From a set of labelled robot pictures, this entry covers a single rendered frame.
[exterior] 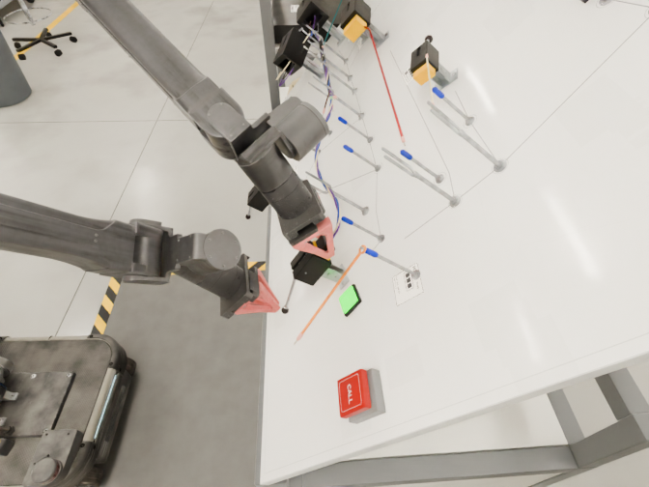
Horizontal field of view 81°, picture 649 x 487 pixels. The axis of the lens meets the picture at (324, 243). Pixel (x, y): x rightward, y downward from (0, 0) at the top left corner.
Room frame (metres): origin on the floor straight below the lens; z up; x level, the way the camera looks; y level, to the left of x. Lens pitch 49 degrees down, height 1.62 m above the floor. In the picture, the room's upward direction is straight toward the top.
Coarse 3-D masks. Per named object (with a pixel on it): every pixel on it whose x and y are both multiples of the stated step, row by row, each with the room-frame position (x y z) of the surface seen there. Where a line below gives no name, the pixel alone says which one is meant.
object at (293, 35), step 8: (288, 32) 1.15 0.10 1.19; (296, 32) 1.13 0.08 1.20; (288, 40) 1.10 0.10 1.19; (296, 40) 1.12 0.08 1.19; (280, 48) 1.12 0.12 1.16; (288, 48) 1.08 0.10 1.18; (296, 48) 1.10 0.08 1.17; (304, 48) 1.11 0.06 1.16; (280, 56) 1.07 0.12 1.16; (288, 56) 1.07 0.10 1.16; (296, 56) 1.08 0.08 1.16; (304, 56) 1.09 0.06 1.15; (280, 64) 1.10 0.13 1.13; (296, 64) 1.07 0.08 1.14; (304, 64) 1.13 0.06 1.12; (312, 72) 1.12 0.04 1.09; (320, 72) 1.11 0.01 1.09
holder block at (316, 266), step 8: (296, 256) 0.40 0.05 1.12; (304, 256) 0.39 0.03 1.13; (312, 256) 0.38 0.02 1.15; (320, 256) 0.38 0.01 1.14; (296, 264) 0.39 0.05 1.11; (304, 264) 0.37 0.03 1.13; (312, 264) 0.37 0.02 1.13; (320, 264) 0.38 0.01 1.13; (328, 264) 0.38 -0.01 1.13; (296, 272) 0.37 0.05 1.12; (304, 272) 0.37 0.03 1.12; (312, 272) 0.37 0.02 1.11; (320, 272) 0.37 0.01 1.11; (304, 280) 0.36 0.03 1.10; (312, 280) 0.37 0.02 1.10
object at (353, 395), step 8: (352, 376) 0.20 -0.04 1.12; (360, 376) 0.19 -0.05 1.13; (344, 384) 0.19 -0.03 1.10; (352, 384) 0.19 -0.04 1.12; (360, 384) 0.18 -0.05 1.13; (344, 392) 0.18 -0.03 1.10; (352, 392) 0.18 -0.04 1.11; (360, 392) 0.17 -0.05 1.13; (368, 392) 0.17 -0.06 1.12; (344, 400) 0.17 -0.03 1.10; (352, 400) 0.17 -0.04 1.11; (360, 400) 0.16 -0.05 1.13; (368, 400) 0.16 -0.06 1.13; (344, 408) 0.16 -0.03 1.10; (352, 408) 0.16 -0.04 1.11; (360, 408) 0.15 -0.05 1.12; (368, 408) 0.15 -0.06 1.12; (344, 416) 0.15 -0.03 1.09
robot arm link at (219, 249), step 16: (160, 224) 0.37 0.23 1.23; (176, 240) 0.34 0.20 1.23; (192, 240) 0.32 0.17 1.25; (208, 240) 0.33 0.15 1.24; (224, 240) 0.34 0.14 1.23; (176, 256) 0.32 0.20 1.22; (192, 256) 0.30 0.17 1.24; (208, 256) 0.31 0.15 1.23; (224, 256) 0.32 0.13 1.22; (160, 272) 0.32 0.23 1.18; (208, 272) 0.31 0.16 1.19
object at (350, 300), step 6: (348, 288) 0.35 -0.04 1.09; (354, 288) 0.35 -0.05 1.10; (348, 294) 0.34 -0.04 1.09; (354, 294) 0.34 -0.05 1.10; (342, 300) 0.34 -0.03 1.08; (348, 300) 0.33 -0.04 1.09; (354, 300) 0.33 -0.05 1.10; (360, 300) 0.33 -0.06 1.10; (342, 306) 0.33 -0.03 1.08; (348, 306) 0.32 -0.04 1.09; (354, 306) 0.32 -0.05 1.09; (348, 312) 0.32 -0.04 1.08
